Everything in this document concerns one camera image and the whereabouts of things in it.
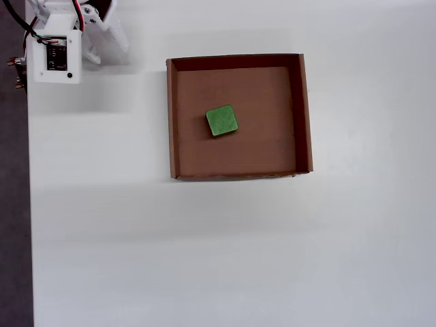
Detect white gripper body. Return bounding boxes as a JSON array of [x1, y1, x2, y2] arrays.
[[76, 0, 119, 35]]

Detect thin red cable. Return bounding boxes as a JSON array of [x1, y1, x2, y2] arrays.
[[21, 16, 39, 64]]

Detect white camera mount with board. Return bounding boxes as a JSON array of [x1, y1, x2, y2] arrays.
[[32, 13, 83, 85]]

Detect brown cardboard box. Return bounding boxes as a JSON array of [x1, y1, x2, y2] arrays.
[[166, 52, 314, 181]]

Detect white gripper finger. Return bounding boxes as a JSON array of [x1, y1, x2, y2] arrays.
[[80, 31, 103, 66], [91, 0, 132, 66]]

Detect green cube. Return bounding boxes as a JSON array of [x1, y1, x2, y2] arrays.
[[204, 104, 240, 139]]

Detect red black servo cable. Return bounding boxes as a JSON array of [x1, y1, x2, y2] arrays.
[[70, 0, 88, 33]]

